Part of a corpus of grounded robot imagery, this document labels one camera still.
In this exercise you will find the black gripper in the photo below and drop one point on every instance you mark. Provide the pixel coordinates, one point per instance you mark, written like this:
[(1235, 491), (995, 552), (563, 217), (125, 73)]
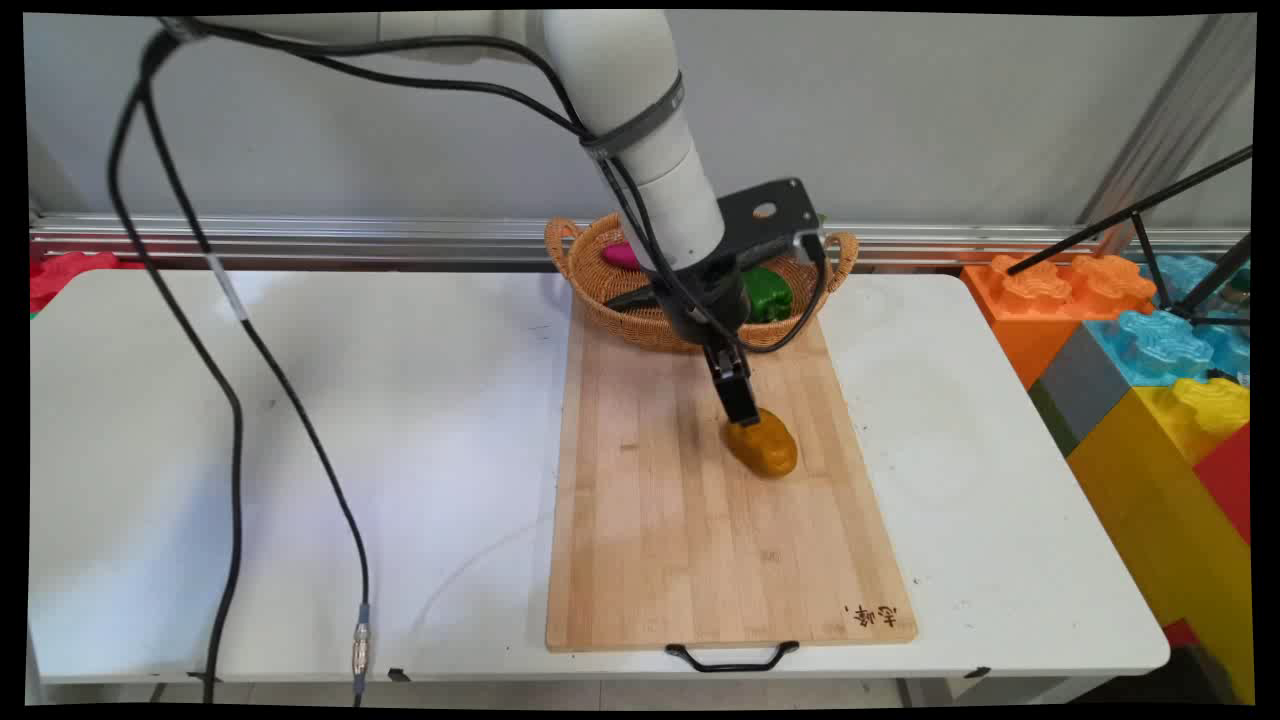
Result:
[(712, 300)]

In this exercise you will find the brown toy potato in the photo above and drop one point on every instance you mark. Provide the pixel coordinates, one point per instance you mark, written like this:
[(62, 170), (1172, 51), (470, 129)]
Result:
[(765, 446)]

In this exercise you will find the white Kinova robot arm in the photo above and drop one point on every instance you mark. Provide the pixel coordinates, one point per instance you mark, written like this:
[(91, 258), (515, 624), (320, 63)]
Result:
[(640, 120)]

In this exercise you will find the green toy pepper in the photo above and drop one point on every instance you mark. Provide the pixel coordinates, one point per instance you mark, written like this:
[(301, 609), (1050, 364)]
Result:
[(768, 292)]

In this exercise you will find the bamboo cutting board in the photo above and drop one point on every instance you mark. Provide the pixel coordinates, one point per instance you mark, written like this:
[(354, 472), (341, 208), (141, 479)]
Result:
[(690, 500)]

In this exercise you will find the woven wicker basket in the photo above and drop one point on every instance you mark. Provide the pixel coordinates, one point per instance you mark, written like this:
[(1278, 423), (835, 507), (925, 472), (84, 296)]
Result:
[(640, 300)]

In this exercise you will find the pink toy vegetable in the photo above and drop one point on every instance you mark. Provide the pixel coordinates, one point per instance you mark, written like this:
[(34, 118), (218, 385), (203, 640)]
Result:
[(620, 254)]

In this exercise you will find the orange giant building block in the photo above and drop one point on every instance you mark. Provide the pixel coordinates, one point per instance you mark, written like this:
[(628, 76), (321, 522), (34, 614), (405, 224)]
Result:
[(1050, 300)]

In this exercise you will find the grey giant building block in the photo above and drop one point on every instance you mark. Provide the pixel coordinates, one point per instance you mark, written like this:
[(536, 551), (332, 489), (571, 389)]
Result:
[(1085, 385)]

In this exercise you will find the light blue giant building block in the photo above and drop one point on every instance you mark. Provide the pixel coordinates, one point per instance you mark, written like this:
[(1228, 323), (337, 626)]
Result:
[(1165, 335)]

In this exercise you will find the yellow giant building block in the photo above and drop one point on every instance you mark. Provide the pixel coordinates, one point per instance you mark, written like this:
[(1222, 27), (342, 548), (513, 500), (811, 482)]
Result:
[(1170, 500)]

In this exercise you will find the black tripod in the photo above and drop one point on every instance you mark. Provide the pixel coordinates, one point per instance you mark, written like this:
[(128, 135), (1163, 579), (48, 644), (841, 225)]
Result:
[(1180, 240)]

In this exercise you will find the red giant building block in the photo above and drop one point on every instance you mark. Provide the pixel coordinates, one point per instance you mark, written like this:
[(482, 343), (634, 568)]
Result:
[(1230, 480)]

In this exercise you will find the red foam block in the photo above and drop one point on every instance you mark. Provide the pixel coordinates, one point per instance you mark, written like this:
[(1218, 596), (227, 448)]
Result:
[(70, 275)]

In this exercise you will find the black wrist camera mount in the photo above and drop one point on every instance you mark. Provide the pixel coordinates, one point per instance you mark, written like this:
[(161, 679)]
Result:
[(770, 222)]

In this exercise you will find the aluminium rail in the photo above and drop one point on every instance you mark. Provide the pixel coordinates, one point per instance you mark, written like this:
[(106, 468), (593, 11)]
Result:
[(300, 240)]

